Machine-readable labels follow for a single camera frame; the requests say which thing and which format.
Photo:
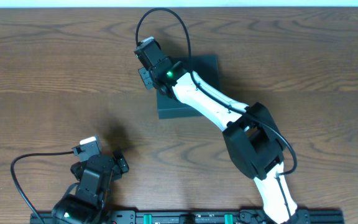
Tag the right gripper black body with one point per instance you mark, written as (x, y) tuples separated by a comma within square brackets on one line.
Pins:
[(145, 78)]

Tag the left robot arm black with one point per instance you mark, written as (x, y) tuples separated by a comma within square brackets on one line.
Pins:
[(95, 175)]

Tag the black gift box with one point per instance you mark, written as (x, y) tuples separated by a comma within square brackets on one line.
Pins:
[(207, 68)]

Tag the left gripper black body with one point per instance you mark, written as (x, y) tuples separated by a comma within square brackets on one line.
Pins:
[(120, 160)]

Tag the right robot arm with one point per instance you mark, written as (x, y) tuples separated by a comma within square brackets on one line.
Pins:
[(252, 138)]

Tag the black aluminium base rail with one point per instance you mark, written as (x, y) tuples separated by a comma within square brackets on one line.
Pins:
[(301, 216)]

